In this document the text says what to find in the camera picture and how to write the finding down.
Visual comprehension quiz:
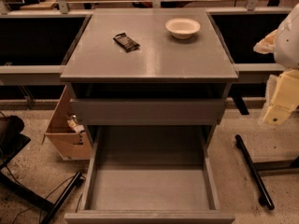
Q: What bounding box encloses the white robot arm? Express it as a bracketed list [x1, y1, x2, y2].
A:
[253, 4, 299, 125]

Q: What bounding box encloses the black stand leg left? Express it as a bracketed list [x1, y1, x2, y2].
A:
[38, 172, 83, 224]

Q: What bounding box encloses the grey drawer cabinet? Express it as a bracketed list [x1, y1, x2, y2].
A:
[60, 7, 240, 161]

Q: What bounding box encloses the black rxbar chocolate wrapper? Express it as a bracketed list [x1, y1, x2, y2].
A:
[113, 33, 140, 52]

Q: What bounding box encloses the black chair base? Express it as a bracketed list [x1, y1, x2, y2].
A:
[0, 115, 54, 213]

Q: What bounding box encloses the black stand leg right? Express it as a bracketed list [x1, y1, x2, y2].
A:
[235, 134, 275, 210]

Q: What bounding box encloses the closed grey top drawer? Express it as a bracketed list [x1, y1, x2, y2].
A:
[70, 99, 224, 126]

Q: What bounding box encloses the wooden box on floor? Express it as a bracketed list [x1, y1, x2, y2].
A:
[45, 88, 92, 161]

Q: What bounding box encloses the open grey middle drawer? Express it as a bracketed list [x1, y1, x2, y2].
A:
[64, 126, 235, 224]

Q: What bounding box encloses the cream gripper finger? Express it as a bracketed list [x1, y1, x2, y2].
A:
[262, 105, 291, 125]
[253, 30, 277, 54]

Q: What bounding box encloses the black floor cable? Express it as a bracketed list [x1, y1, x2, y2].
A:
[10, 175, 85, 224]

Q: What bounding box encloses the black stand leg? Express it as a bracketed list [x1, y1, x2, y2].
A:
[235, 134, 275, 210]
[38, 172, 83, 224]

